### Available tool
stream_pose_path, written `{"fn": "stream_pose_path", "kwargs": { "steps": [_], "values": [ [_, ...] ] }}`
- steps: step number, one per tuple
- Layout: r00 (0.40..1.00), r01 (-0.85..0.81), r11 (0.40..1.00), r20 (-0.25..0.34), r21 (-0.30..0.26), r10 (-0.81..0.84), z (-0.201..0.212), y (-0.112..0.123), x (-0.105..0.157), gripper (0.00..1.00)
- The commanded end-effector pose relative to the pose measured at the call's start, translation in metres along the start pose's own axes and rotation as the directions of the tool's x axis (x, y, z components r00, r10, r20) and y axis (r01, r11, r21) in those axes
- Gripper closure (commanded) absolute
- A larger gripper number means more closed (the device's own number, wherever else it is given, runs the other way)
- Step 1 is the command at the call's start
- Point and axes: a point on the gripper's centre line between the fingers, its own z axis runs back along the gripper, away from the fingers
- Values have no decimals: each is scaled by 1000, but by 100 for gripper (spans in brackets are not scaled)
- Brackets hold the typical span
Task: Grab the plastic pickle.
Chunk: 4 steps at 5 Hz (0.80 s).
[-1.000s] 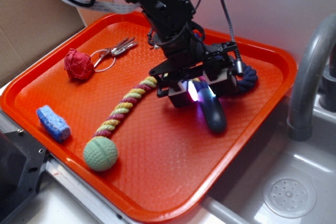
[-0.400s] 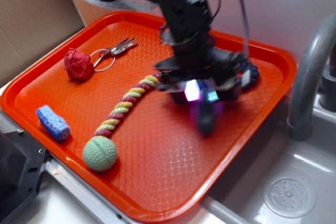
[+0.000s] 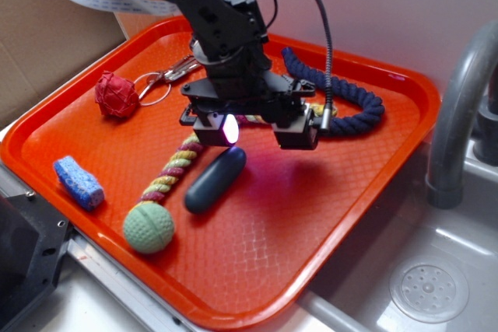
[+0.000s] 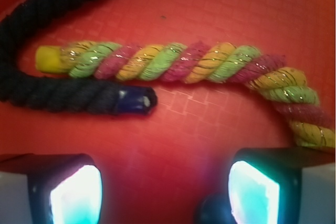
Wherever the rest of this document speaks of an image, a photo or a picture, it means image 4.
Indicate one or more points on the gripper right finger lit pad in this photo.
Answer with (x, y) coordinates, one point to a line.
(282, 185)

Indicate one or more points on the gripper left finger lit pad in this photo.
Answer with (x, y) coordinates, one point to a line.
(64, 188)

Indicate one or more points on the orange plastic tray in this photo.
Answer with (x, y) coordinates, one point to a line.
(157, 168)

